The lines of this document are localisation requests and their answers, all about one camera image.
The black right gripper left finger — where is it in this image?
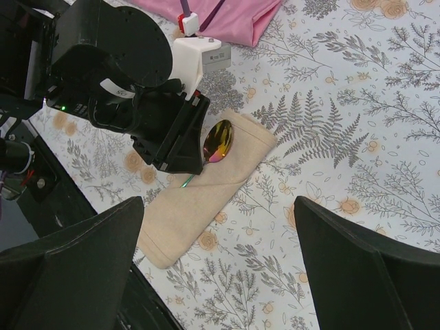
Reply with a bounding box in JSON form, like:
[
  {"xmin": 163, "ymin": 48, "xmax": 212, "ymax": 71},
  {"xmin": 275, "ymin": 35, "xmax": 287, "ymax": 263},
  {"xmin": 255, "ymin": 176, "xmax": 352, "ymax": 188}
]
[{"xmin": 1, "ymin": 197, "xmax": 144, "ymax": 329}]

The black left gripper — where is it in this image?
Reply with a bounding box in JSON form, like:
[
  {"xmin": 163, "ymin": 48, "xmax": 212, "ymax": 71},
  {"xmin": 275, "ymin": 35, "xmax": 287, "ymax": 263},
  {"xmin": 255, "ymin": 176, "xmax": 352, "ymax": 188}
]
[{"xmin": 89, "ymin": 79, "xmax": 210, "ymax": 173}]

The iridescent spoon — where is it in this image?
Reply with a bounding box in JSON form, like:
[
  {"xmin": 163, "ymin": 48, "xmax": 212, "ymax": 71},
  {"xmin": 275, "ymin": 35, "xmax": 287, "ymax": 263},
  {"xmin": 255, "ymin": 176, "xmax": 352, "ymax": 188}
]
[{"xmin": 202, "ymin": 120, "xmax": 234, "ymax": 170}]

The floral patterned table mat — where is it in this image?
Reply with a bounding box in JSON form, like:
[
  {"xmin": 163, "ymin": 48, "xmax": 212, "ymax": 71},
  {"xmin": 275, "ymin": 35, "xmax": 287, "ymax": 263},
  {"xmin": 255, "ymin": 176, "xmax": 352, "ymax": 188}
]
[{"xmin": 27, "ymin": 0, "xmax": 440, "ymax": 330}]

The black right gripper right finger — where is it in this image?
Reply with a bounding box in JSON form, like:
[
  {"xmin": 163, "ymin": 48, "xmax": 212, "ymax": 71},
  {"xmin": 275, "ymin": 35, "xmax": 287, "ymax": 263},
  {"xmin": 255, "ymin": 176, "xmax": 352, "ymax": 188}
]
[{"xmin": 294, "ymin": 196, "xmax": 439, "ymax": 329}]

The beige cloth napkin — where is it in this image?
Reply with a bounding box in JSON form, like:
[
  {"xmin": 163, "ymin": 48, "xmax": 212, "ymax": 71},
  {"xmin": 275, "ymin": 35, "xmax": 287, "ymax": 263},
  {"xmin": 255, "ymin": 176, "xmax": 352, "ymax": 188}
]
[{"xmin": 137, "ymin": 109, "xmax": 277, "ymax": 269}]

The pink cloth placemat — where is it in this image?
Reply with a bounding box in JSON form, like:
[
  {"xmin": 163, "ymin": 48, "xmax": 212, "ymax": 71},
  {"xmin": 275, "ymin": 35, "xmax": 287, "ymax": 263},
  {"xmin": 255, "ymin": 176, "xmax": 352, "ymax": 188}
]
[{"xmin": 130, "ymin": 0, "xmax": 283, "ymax": 48}]

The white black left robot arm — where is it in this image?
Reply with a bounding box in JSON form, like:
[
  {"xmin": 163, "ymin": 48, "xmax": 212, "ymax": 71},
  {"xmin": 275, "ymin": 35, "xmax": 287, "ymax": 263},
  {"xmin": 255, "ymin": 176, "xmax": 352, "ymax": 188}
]
[{"xmin": 1, "ymin": 1, "xmax": 210, "ymax": 175}]

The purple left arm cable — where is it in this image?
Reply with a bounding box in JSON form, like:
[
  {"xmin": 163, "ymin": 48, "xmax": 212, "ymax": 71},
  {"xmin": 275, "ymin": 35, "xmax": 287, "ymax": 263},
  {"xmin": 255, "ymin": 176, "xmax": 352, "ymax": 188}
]
[{"xmin": 177, "ymin": 0, "xmax": 200, "ymax": 35}]

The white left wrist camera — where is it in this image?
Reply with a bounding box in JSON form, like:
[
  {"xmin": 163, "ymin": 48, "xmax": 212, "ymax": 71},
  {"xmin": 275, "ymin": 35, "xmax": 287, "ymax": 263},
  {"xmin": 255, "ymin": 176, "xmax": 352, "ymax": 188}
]
[{"xmin": 170, "ymin": 37, "xmax": 232, "ymax": 100}]

